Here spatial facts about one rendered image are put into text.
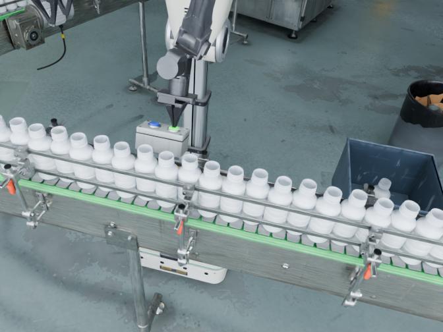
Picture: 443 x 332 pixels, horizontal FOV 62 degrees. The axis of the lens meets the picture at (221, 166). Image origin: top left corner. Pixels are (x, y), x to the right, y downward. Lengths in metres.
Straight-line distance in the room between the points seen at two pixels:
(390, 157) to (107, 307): 1.45
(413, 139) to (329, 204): 1.79
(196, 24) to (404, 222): 0.68
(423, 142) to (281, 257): 1.77
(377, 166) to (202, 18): 0.92
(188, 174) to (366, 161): 0.82
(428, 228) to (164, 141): 0.70
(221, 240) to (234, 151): 1.78
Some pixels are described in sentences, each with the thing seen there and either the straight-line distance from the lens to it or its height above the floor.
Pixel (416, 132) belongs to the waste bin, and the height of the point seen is 0.46.
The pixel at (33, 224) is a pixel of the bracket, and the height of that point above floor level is 0.90.
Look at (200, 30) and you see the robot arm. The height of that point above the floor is 1.40.
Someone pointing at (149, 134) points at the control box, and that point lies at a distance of 1.08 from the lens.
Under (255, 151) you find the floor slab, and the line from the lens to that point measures 2.79.
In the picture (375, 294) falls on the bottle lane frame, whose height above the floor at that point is 0.87.
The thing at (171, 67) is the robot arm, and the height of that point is 1.32.
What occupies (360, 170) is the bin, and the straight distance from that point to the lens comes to 1.57.
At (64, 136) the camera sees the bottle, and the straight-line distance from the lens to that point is 1.03.
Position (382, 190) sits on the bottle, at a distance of 1.42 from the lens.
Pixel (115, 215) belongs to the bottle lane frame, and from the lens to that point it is 1.08.
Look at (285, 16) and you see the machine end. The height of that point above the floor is 0.25.
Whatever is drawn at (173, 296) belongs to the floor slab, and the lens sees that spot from 2.00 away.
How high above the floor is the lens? 1.77
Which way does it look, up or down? 42 degrees down
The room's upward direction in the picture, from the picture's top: 6 degrees clockwise
